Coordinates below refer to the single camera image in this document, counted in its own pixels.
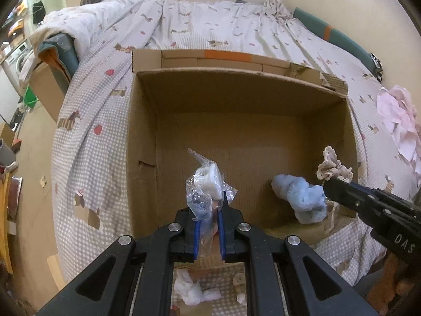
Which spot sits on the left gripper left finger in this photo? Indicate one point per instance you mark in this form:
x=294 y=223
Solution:
x=187 y=242

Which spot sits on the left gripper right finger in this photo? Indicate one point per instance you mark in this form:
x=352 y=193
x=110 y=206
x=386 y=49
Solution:
x=232 y=249

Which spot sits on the clear plastic bag white item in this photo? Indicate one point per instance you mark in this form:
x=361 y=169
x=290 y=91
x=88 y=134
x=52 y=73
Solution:
x=204 y=197

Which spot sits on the beige lace scrunchie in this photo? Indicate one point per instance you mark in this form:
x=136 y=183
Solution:
x=331 y=167

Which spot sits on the white cotton fluff piece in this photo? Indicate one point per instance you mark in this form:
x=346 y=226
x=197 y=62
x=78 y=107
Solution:
x=191 y=292

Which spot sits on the cream fabric flower scrunchie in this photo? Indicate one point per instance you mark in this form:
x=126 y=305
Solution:
x=239 y=283

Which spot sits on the light blue plush toy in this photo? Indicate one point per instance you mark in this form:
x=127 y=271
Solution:
x=307 y=201

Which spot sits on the open cardboard box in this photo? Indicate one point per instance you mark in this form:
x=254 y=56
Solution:
x=255 y=116

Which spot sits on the pink crumpled cloth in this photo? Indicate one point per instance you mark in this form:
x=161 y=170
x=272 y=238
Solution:
x=399 y=117

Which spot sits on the teal orange mattress edge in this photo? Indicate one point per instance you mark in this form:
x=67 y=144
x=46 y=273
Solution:
x=339 y=39

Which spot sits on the green plastic object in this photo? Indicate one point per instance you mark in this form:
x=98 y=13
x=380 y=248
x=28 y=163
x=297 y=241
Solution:
x=29 y=98

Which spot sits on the cardboard box beside bed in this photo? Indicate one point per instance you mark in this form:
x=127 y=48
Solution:
x=47 y=90

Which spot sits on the dog print bed cover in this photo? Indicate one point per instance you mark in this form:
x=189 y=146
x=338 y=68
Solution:
x=109 y=271

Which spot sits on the white washing machine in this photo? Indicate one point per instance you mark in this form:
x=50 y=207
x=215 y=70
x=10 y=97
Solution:
x=13 y=64

